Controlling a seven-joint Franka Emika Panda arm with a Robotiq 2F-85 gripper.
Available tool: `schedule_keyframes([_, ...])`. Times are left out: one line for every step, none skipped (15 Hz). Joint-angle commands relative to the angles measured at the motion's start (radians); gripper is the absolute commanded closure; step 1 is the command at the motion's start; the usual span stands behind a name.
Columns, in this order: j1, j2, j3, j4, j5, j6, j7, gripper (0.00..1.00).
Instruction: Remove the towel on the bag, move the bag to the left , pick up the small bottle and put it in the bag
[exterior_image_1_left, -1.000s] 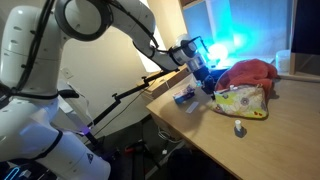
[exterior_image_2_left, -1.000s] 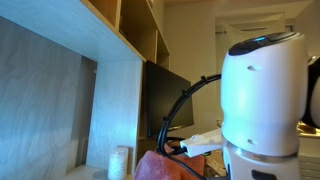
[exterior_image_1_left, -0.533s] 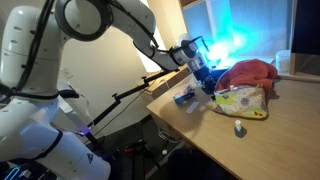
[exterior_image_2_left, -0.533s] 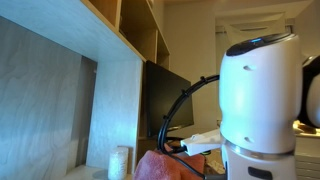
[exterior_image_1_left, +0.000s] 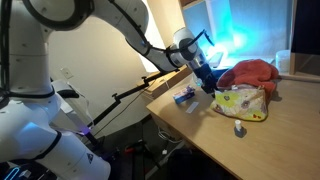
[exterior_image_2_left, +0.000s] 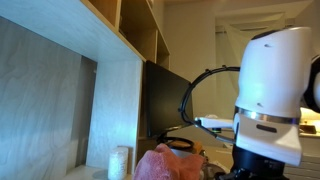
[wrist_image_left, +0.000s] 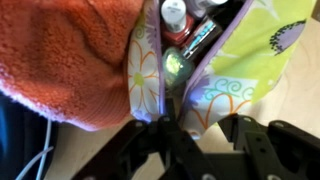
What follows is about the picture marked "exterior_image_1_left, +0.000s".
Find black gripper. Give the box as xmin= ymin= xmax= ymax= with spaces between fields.
xmin=192 ymin=60 xmax=219 ymax=94

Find yellow green floral bag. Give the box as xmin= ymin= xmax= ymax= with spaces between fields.
xmin=209 ymin=84 xmax=269 ymax=122

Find orange pink terry towel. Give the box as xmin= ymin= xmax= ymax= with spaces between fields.
xmin=216 ymin=58 xmax=280 ymax=96

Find black jointed stand arm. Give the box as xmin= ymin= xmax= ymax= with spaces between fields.
xmin=84 ymin=68 xmax=181 ymax=148

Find small blue nail polish bottle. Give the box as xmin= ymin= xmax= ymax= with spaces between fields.
xmin=233 ymin=119 xmax=248 ymax=139

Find clear glass cup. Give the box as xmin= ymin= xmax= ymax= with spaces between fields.
xmin=194 ymin=73 xmax=205 ymax=88

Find white paper strip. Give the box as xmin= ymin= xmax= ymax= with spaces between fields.
xmin=185 ymin=100 xmax=200 ymax=115

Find blue tissue packet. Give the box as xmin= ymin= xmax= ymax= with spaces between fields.
xmin=172 ymin=85 xmax=197 ymax=105

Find tan cardboard box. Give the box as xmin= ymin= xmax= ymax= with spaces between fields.
xmin=141 ymin=63 xmax=194 ymax=100

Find white candle jar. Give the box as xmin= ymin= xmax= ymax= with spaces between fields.
xmin=274 ymin=49 xmax=292 ymax=74

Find dark blue backpack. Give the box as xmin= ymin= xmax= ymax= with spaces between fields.
xmin=166 ymin=146 xmax=234 ymax=180

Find wooden shelf unit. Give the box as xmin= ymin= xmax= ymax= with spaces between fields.
xmin=178 ymin=0 xmax=320 ymax=83

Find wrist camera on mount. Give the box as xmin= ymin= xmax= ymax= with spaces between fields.
xmin=207 ymin=50 xmax=225 ymax=69

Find white cable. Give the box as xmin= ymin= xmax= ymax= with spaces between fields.
xmin=156 ymin=128 xmax=186 ymax=146

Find white wall socket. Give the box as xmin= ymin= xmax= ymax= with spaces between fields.
xmin=60 ymin=67 xmax=74 ymax=80

